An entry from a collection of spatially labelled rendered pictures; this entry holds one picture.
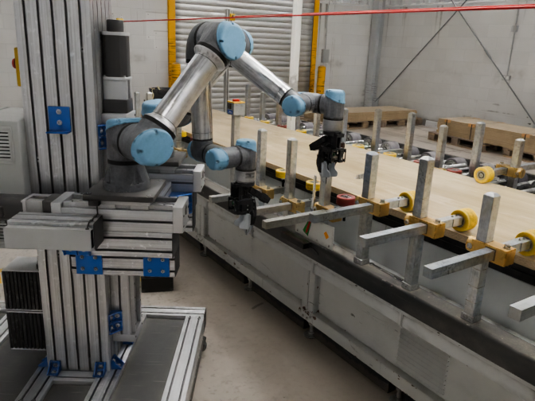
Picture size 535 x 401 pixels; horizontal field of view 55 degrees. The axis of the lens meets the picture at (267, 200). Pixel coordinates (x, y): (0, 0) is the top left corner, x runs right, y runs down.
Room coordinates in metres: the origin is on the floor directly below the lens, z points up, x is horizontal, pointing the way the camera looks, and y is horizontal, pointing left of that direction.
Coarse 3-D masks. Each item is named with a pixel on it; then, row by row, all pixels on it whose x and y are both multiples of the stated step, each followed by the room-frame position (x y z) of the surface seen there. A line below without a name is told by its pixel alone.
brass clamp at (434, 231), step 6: (408, 216) 1.69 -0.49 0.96; (414, 216) 1.66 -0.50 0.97; (408, 222) 1.68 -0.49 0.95; (414, 222) 1.66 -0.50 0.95; (420, 222) 1.64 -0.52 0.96; (426, 222) 1.62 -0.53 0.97; (432, 222) 1.61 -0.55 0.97; (432, 228) 1.59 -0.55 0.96; (438, 228) 1.59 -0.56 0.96; (444, 228) 1.61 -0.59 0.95; (426, 234) 1.61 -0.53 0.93; (432, 234) 1.59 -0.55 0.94; (438, 234) 1.59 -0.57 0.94
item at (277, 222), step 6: (318, 210) 2.03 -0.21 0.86; (282, 216) 1.93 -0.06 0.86; (288, 216) 1.93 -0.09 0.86; (294, 216) 1.93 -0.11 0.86; (300, 216) 1.95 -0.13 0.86; (306, 216) 1.96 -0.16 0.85; (264, 222) 1.86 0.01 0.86; (270, 222) 1.87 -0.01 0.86; (276, 222) 1.88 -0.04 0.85; (282, 222) 1.90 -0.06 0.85; (288, 222) 1.91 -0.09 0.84; (294, 222) 1.93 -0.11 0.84; (300, 222) 1.95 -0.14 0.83; (264, 228) 1.86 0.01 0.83
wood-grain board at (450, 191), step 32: (224, 128) 3.80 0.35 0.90; (256, 128) 3.87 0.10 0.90; (352, 160) 2.87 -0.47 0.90; (384, 160) 2.91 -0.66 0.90; (352, 192) 2.19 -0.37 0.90; (384, 192) 2.22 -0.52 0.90; (448, 192) 2.26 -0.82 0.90; (480, 192) 2.29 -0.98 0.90; (512, 192) 2.31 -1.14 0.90; (512, 224) 1.83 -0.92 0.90
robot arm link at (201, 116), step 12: (192, 36) 1.76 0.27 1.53; (192, 48) 1.77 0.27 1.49; (204, 96) 1.80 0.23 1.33; (192, 108) 1.82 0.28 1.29; (204, 108) 1.80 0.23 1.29; (192, 120) 1.82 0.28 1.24; (204, 120) 1.81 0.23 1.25; (192, 132) 1.83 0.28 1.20; (204, 132) 1.81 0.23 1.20; (192, 144) 1.84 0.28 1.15; (204, 144) 1.81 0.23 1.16; (192, 156) 1.83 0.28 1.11
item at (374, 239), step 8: (448, 216) 1.71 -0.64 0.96; (456, 216) 1.71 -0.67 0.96; (416, 224) 1.61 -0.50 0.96; (424, 224) 1.61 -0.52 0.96; (448, 224) 1.68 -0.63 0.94; (456, 224) 1.70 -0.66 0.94; (376, 232) 1.52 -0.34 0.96; (384, 232) 1.52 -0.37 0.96; (392, 232) 1.52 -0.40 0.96; (400, 232) 1.54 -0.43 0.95; (408, 232) 1.56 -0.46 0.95; (416, 232) 1.59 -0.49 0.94; (424, 232) 1.61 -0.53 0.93; (360, 240) 1.48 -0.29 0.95; (368, 240) 1.46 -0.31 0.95; (376, 240) 1.48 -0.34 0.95; (384, 240) 1.50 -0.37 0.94; (392, 240) 1.52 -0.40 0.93
